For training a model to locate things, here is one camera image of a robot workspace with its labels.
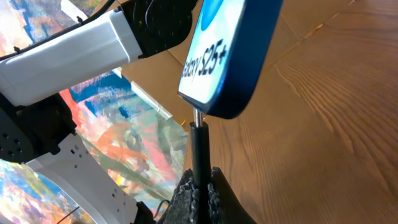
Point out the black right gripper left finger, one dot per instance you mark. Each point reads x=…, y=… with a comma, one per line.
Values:
x=183, y=207

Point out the blue Samsung Galaxy smartphone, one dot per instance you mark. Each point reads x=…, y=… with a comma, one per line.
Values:
x=226, y=54

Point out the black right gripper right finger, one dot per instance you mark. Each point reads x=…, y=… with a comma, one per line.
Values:
x=224, y=207

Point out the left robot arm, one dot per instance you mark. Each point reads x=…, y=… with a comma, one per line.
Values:
x=37, y=126

